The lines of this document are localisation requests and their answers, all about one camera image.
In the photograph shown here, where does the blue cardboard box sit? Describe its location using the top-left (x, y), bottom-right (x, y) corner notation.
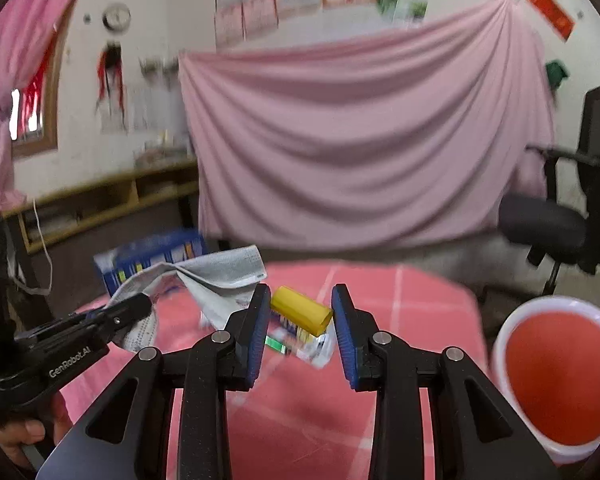
top-left (93, 229), bottom-right (207, 296)

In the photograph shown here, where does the grey newspaper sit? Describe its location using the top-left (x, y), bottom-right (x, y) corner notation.
top-left (106, 245), bottom-right (268, 353)

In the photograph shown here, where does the yellow capped glue tube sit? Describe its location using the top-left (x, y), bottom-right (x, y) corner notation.
top-left (265, 286), bottom-right (337, 370)

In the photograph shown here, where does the red and white trash bin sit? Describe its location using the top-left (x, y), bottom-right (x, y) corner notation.
top-left (491, 296), bottom-right (600, 466)

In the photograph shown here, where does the person's left hand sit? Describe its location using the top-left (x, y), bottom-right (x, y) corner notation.
top-left (0, 392), bottom-right (73, 470)

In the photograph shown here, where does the pink checked tablecloth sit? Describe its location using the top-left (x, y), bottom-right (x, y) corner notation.
top-left (59, 259), bottom-right (491, 480)

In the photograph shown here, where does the black office chair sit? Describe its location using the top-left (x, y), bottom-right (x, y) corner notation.
top-left (498, 86), bottom-right (600, 296)

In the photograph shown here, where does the pink hanging sheet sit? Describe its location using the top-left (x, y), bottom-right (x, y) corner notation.
top-left (180, 0), bottom-right (554, 252)

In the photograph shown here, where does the red hanging ornament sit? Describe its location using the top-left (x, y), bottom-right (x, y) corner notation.
top-left (95, 41), bottom-right (126, 130)

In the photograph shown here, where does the white hanging cable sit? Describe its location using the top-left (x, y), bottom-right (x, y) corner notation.
top-left (9, 199), bottom-right (54, 297)

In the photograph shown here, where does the wooden wall shelf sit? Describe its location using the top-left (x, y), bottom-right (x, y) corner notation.
top-left (3, 158), bottom-right (198, 255)

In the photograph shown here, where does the round wall clock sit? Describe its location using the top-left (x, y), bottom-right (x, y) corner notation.
top-left (102, 2), bottom-right (132, 34)

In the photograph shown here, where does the green dustpan on wall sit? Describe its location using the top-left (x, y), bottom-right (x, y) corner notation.
top-left (545, 60), bottom-right (569, 92)

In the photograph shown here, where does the red paper wall poster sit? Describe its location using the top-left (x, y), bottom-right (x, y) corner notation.
top-left (527, 0), bottom-right (574, 41)

